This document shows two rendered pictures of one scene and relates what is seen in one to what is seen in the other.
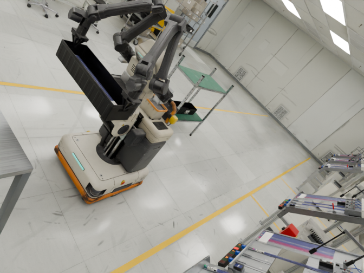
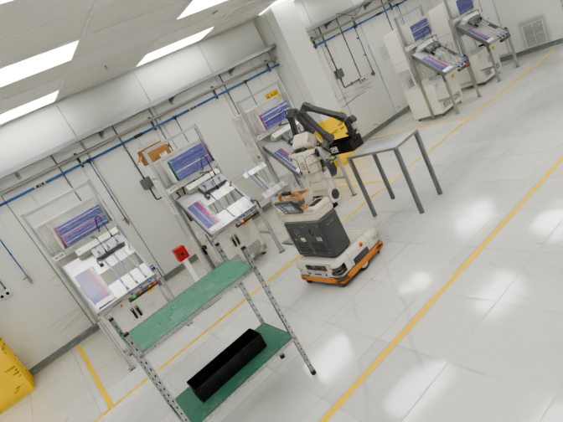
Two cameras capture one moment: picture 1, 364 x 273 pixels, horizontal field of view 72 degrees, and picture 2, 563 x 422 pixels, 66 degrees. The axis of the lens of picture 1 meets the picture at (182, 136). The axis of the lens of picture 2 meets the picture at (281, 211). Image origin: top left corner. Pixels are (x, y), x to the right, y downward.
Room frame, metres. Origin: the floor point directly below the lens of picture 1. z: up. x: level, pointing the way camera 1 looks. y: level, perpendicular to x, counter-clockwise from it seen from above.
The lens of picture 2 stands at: (5.25, 2.53, 1.96)
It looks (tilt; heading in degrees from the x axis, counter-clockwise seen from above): 16 degrees down; 216
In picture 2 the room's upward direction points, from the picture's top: 28 degrees counter-clockwise
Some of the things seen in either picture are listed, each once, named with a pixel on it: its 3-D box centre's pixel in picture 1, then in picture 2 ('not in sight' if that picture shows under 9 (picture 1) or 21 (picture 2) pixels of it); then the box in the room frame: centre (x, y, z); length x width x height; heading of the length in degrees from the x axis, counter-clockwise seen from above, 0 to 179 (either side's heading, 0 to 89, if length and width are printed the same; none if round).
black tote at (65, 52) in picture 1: (95, 79); (336, 146); (1.28, 0.61, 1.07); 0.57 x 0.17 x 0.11; 70
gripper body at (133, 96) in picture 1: (134, 93); not in sight; (1.19, 0.34, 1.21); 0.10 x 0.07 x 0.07; 70
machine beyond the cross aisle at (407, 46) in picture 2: not in sight; (422, 64); (-3.29, 0.67, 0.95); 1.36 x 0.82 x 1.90; 65
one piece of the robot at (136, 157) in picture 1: (134, 129); (314, 223); (1.92, 0.37, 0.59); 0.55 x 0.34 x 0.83; 70
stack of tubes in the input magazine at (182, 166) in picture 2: not in sight; (189, 162); (1.23, -1.33, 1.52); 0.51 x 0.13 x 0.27; 155
